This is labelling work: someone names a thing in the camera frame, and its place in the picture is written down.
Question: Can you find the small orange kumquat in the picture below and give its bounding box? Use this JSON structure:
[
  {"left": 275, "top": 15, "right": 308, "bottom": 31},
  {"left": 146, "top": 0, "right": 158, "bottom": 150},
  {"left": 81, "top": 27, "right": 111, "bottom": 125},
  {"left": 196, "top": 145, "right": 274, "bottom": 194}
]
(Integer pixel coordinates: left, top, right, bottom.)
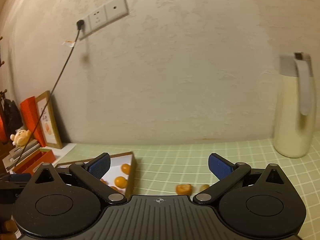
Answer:
[
  {"left": 114, "top": 176, "right": 127, "bottom": 189},
  {"left": 120, "top": 164, "right": 131, "bottom": 175}
]

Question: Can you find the person hand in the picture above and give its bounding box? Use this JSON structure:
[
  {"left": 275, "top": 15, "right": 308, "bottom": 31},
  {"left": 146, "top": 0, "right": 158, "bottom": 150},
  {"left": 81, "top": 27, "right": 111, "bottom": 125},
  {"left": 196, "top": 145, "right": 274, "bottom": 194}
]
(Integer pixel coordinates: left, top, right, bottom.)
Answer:
[{"left": 1, "top": 220, "right": 18, "bottom": 240}]

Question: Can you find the yellow-green longan fruit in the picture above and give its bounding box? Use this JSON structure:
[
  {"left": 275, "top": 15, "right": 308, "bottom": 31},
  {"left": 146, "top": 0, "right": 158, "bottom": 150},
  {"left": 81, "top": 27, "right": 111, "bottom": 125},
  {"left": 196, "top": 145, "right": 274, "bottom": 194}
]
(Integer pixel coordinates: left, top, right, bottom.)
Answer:
[{"left": 199, "top": 184, "right": 209, "bottom": 192}]

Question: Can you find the brown cardboard box lid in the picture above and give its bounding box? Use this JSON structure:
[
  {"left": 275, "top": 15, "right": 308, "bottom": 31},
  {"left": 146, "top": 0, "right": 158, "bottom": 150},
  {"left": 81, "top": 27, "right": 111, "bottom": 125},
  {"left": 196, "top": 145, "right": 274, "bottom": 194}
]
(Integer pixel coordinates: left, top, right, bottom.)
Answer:
[{"left": 55, "top": 152, "right": 137, "bottom": 200}]

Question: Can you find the green checkered tablecloth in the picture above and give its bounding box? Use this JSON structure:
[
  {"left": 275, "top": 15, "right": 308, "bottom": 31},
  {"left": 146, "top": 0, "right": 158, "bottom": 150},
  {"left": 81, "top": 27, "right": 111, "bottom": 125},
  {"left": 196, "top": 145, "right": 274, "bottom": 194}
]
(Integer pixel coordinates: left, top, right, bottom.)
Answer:
[{"left": 52, "top": 132, "right": 319, "bottom": 239}]

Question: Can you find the large carrot chunk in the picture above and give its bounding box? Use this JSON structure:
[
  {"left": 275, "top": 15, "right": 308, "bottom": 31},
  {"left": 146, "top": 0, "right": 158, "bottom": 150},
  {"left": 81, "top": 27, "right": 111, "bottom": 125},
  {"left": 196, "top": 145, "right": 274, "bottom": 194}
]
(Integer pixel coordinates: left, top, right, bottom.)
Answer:
[{"left": 176, "top": 184, "right": 193, "bottom": 196}]

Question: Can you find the red open tray box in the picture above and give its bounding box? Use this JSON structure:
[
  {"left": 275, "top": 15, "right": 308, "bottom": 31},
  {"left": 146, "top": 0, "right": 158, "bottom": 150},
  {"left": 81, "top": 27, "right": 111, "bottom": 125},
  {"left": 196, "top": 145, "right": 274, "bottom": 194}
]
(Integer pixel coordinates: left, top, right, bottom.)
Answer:
[{"left": 12, "top": 148, "right": 56, "bottom": 175}]

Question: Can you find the grey book stack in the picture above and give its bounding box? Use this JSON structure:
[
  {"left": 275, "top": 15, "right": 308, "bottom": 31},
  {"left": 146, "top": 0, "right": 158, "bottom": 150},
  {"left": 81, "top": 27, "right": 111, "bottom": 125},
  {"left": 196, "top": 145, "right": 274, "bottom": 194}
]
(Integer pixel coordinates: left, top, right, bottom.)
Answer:
[{"left": 2, "top": 139, "right": 41, "bottom": 171}]

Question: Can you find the cream thermos jug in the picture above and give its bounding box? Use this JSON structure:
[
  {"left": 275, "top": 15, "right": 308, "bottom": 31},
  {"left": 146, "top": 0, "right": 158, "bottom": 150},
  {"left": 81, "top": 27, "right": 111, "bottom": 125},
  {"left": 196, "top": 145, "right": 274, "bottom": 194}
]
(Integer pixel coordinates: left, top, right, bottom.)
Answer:
[{"left": 273, "top": 52, "right": 316, "bottom": 158}]

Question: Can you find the plush bear toy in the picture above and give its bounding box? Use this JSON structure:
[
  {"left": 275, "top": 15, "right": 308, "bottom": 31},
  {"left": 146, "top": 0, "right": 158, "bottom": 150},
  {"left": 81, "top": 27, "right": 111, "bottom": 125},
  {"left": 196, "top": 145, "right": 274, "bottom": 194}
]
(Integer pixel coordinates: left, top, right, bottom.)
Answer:
[{"left": 10, "top": 129, "right": 31, "bottom": 147}]

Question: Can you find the red gift box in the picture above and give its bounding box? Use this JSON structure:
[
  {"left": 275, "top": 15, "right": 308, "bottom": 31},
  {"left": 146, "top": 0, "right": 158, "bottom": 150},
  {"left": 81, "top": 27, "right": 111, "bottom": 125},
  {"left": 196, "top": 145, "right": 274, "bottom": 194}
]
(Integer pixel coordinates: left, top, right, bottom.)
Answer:
[{"left": 20, "top": 96, "right": 46, "bottom": 147}]

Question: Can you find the wooden picture frame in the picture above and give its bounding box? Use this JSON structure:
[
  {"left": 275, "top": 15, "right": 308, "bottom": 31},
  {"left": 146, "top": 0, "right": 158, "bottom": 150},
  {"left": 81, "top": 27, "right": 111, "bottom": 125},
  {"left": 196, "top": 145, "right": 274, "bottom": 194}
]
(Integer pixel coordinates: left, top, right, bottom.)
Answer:
[{"left": 35, "top": 90, "right": 62, "bottom": 149}]

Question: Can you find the black power cable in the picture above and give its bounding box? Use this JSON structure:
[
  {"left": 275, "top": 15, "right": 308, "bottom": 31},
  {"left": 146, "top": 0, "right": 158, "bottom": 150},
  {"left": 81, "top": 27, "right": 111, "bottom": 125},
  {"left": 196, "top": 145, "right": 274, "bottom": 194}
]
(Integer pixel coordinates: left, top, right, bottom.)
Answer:
[{"left": 13, "top": 19, "right": 86, "bottom": 168}]

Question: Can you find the white wall socket panel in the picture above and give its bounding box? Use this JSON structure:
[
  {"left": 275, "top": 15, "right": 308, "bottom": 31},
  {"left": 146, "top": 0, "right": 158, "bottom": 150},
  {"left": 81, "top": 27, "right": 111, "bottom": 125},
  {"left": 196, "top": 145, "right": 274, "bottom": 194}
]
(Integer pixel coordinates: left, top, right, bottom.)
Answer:
[{"left": 79, "top": 0, "right": 129, "bottom": 40}]

